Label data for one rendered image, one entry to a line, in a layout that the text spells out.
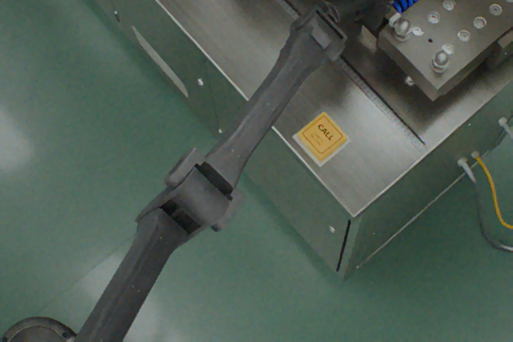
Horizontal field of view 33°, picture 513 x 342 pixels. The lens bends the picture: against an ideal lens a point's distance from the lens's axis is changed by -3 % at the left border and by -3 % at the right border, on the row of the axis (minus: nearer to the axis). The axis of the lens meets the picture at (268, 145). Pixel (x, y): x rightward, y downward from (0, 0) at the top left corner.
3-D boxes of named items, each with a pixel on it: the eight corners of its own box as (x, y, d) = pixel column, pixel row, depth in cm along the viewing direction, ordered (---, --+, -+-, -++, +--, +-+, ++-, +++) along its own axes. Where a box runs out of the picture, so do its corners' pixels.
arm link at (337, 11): (340, 26, 151) (324, -4, 151) (316, 40, 156) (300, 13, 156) (365, 15, 155) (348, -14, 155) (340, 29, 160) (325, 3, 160)
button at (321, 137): (297, 137, 175) (297, 133, 173) (323, 115, 176) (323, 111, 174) (320, 162, 173) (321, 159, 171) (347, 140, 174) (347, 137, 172)
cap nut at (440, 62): (426, 62, 165) (429, 52, 161) (439, 51, 166) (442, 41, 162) (439, 76, 164) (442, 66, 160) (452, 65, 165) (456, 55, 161)
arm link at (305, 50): (227, 227, 127) (173, 177, 125) (208, 235, 132) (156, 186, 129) (354, 43, 151) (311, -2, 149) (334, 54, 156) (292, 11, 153)
